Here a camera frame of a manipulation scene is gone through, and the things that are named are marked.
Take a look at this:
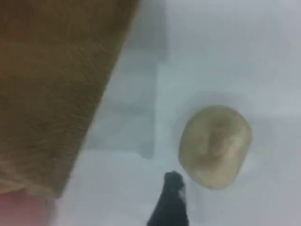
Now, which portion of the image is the brown jute tote bag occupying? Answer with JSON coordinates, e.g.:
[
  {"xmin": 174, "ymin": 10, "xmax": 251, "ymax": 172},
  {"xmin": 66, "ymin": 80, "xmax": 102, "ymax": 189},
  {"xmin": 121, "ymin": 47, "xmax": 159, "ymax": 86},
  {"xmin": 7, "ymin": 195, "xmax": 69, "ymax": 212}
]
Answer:
[{"xmin": 0, "ymin": 0, "xmax": 142, "ymax": 199}]

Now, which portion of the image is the pink round bun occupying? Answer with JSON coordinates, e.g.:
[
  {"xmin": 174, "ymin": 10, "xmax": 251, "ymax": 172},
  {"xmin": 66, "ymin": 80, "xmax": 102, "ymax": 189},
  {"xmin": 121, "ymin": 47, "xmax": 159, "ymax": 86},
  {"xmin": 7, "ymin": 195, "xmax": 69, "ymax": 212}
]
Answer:
[{"xmin": 0, "ymin": 188, "xmax": 55, "ymax": 226}]

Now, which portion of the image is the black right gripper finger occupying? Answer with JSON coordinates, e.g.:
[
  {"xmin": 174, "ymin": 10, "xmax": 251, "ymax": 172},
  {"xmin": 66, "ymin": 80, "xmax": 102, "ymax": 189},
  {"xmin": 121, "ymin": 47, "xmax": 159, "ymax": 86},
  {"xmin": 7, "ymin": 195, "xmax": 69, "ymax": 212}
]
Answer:
[{"xmin": 146, "ymin": 171, "xmax": 190, "ymax": 226}]

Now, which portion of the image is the beige garlic-shaped toy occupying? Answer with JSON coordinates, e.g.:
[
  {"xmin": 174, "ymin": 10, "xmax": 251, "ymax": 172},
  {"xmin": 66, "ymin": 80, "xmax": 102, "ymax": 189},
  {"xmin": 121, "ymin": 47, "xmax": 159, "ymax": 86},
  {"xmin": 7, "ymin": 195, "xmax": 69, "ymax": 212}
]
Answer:
[{"xmin": 178, "ymin": 105, "xmax": 254, "ymax": 191}]

